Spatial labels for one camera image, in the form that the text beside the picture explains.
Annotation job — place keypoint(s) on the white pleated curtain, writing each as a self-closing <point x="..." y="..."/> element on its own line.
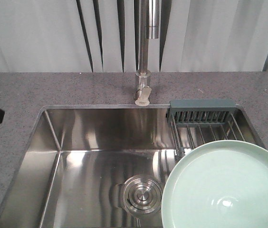
<point x="102" y="36"/>

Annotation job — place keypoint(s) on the round steel sink drain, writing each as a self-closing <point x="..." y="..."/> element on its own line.
<point x="139" y="195"/>

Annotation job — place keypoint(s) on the stainless steel faucet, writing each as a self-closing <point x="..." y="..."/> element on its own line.
<point x="149" y="26"/>

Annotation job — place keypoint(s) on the mint green round plate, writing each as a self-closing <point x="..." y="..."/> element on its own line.
<point x="222" y="184"/>

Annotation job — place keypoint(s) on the teal metal drying rack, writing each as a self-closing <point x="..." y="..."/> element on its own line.
<point x="195" y="122"/>

